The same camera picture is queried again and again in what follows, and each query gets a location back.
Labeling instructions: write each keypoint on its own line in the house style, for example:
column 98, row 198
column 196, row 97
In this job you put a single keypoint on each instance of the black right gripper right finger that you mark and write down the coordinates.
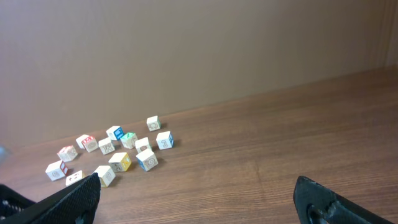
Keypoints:
column 315, row 203

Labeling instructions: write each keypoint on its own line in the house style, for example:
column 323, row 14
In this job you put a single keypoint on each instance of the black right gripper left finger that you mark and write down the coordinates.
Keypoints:
column 76, row 203

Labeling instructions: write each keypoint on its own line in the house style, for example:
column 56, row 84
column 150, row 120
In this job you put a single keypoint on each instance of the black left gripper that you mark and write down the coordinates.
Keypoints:
column 12, row 202

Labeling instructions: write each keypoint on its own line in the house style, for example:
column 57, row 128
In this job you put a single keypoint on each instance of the soccer ball picture block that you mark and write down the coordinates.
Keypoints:
column 71, row 179

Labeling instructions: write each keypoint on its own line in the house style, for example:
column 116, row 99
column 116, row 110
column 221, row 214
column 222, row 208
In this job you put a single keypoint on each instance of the white red sided block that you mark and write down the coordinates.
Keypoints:
column 56, row 170

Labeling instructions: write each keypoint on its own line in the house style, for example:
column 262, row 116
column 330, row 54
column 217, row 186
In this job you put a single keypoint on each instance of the violin picture white block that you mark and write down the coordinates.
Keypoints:
column 106, row 175

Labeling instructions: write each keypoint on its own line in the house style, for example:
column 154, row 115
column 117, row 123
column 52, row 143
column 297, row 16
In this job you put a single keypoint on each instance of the number four yellow block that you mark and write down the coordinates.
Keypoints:
column 120, row 162

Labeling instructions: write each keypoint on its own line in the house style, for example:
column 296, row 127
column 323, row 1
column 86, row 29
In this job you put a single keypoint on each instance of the blue letter X block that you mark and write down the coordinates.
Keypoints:
column 147, row 159

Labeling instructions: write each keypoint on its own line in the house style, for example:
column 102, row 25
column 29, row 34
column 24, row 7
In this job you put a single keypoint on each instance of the red letter I block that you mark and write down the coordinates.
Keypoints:
column 67, row 153

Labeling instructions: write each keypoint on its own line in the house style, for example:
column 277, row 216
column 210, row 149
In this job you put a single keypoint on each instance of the red letter M block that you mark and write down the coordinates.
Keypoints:
column 90, row 143

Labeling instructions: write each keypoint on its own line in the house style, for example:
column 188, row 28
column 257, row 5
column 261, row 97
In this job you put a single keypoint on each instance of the shell picture white block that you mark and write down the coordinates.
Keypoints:
column 106, row 146

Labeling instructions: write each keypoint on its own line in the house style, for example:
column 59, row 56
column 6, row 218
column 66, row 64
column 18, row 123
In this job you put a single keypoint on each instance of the blue sided white block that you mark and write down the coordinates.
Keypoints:
column 115, row 133

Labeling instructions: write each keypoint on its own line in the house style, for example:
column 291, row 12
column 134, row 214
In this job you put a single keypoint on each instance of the green letter N block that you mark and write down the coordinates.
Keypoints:
column 128, row 140

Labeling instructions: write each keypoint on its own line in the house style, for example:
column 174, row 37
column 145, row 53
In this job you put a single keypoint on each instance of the letter K white block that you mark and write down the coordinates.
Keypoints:
column 142, row 144

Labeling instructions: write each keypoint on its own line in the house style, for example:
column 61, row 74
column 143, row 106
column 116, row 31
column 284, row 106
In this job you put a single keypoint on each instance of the yarn ball white block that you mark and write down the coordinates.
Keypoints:
column 165, row 140

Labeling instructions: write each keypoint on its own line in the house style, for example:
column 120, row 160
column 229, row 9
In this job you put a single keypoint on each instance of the far white number block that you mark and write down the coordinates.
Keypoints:
column 153, row 123

